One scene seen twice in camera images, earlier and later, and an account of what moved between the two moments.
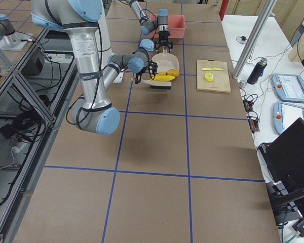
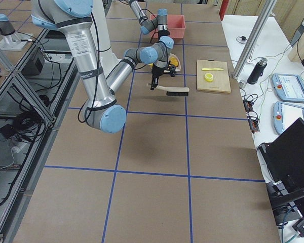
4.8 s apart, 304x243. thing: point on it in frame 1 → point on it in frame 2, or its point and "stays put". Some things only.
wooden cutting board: (213, 76) stays put
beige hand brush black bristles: (157, 85) → (179, 91)
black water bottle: (257, 71) stays put
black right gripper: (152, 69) → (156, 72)
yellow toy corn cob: (162, 78) → (174, 61)
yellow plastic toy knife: (212, 69) stays put
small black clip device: (243, 37) stays put
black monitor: (288, 163) stays put
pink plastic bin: (177, 27) stays put
